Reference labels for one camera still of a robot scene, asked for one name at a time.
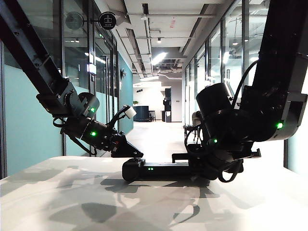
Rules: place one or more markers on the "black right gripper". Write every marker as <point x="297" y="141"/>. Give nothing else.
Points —
<point x="196" y="149"/>

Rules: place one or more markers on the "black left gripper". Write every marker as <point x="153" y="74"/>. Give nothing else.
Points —
<point x="113" y="140"/>

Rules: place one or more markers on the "black remote control with sticker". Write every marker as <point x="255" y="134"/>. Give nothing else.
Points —
<point x="156" y="171"/>

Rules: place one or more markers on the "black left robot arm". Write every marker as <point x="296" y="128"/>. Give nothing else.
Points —
<point x="36" y="60"/>

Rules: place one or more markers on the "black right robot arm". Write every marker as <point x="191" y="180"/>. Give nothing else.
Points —
<point x="276" y="72"/>

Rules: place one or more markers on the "black quadruped robot dog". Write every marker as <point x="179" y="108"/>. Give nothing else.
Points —
<point x="186" y="127"/>

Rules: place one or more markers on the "dark green counter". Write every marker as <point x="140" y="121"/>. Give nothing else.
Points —
<point x="142" y="114"/>

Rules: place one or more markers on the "dark bar stool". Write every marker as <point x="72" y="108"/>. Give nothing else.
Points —
<point x="152" y="115"/>

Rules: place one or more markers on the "tall black cabinet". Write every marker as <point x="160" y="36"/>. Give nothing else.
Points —
<point x="168" y="106"/>

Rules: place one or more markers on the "long linear ceiling light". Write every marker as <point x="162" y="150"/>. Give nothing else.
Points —
<point x="158" y="59"/>

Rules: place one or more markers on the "round black hanging sign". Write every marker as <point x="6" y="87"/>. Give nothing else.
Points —
<point x="107" y="21"/>

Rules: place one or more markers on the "round grey hanging sign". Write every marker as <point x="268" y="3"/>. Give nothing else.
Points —
<point x="74" y="21"/>

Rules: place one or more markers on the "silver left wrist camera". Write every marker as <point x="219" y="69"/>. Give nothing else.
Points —
<point x="131" y="112"/>

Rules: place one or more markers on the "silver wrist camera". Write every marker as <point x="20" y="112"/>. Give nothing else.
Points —
<point x="131" y="112"/>
<point x="196" y="118"/>

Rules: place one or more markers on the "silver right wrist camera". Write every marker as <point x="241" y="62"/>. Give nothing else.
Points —
<point x="196" y="118"/>

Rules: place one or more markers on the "black wall-mounted fixture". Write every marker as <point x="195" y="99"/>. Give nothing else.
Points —
<point x="123" y="73"/>

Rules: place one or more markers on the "lit wall display panel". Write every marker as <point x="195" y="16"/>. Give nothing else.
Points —
<point x="92" y="68"/>

